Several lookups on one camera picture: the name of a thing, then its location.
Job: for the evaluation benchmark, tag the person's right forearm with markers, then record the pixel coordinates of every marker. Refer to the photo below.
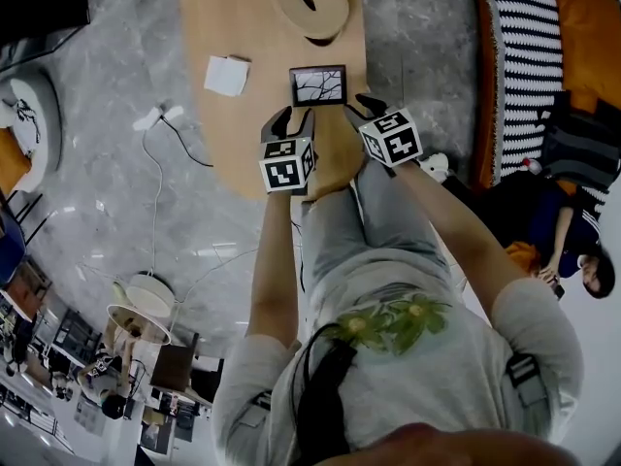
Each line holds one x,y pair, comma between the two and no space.
461,241

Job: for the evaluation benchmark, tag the person's left forearm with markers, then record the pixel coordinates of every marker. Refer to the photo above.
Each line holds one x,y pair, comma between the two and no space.
271,265

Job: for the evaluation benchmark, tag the black white striped blanket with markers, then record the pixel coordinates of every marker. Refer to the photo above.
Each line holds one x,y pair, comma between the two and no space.
526,66

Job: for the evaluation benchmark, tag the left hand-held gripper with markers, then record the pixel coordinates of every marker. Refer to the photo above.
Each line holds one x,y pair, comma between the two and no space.
285,169

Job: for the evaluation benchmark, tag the white cone lamp shade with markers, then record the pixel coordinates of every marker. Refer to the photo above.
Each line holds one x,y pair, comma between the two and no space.
138,324

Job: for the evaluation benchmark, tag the orange sofa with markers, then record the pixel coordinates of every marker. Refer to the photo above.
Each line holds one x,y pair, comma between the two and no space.
589,42

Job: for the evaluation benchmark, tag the dark wooden cabinet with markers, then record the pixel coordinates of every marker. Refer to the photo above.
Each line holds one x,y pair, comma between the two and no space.
174,367

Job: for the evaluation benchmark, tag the white folded paper napkin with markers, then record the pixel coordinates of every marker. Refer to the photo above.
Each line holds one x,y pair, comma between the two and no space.
226,76

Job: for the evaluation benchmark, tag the person's grey floral shirt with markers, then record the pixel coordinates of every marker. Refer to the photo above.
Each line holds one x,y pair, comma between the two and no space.
402,372

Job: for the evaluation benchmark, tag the white power strip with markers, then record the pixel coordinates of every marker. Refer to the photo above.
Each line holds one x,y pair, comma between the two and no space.
158,116

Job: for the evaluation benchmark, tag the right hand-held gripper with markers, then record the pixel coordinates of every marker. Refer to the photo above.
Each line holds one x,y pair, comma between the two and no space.
392,138

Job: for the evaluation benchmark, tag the black cabinet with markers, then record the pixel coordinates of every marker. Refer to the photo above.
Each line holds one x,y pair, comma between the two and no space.
43,3

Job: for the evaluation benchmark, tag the person's grey trousers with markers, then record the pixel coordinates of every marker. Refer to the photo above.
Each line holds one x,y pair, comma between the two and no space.
369,221

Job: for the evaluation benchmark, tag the white round lamp shade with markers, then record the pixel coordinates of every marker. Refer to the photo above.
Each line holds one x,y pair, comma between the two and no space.
150,293

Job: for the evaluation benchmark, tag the dark branch-print picture frame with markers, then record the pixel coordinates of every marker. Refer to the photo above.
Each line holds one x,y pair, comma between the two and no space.
318,86

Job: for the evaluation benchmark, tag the white slipper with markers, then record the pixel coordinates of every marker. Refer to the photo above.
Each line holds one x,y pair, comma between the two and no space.
435,164

